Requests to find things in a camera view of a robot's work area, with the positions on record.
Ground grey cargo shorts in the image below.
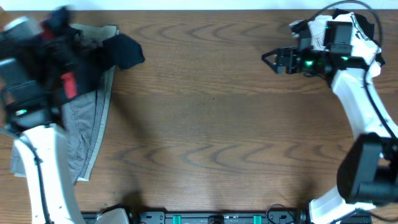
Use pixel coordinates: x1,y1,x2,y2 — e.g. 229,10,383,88
60,90,106,184

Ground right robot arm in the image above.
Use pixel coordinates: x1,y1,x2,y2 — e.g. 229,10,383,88
262,13,397,223

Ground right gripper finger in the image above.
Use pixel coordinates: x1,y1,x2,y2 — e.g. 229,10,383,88
261,55,284,74
262,49,279,58

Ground white printed t-shirt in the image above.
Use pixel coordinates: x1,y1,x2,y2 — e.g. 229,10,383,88
289,12,382,78

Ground beige shorts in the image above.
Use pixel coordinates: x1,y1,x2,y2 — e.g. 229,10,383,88
10,24,120,183

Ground black leggings with red waistband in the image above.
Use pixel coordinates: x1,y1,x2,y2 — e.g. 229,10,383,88
40,7,145,105

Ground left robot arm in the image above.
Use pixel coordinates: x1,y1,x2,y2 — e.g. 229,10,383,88
1,10,144,223

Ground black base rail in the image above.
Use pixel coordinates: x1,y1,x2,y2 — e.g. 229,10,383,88
127,210,296,224

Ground black garment under white shirt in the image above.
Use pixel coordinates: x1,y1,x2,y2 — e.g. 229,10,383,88
332,9,380,64

